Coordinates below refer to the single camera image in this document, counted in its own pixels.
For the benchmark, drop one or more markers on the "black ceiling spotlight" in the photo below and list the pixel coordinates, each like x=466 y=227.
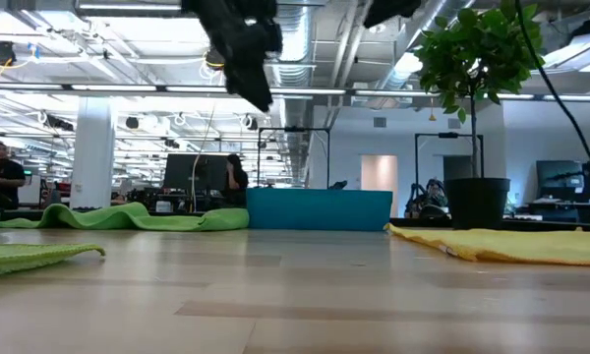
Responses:
x=214 y=60
x=2 y=53

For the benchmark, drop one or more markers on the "person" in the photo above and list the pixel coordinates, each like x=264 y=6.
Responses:
x=0 y=177
x=236 y=182
x=435 y=192

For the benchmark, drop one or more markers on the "black aluminium table frame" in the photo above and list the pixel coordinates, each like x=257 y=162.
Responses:
x=546 y=225

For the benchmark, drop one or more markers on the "teal knitted cloth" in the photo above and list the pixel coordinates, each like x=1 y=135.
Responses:
x=319 y=209

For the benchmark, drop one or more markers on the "black metal stand frame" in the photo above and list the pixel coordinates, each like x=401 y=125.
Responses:
x=295 y=129
x=447 y=135

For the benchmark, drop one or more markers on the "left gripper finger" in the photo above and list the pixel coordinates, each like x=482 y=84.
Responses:
x=251 y=81

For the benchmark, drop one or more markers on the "green leafy plant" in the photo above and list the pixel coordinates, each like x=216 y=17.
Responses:
x=477 y=49

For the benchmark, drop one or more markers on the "white pillar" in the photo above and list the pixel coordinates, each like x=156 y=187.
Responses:
x=92 y=152

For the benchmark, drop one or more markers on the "yellow microfiber towel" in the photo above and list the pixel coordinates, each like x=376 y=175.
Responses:
x=521 y=246

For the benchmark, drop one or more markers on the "green microfiber towel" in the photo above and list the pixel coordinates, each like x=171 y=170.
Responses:
x=19 y=258
x=128 y=218

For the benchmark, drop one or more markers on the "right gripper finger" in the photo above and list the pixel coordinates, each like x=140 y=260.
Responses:
x=391 y=10

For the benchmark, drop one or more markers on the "silver ceiling duct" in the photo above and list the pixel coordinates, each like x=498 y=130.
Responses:
x=299 y=59

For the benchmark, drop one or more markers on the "black computer monitor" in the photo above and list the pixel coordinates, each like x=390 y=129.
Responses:
x=187 y=172

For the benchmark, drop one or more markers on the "dark desk monitor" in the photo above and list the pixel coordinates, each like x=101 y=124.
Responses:
x=553 y=177

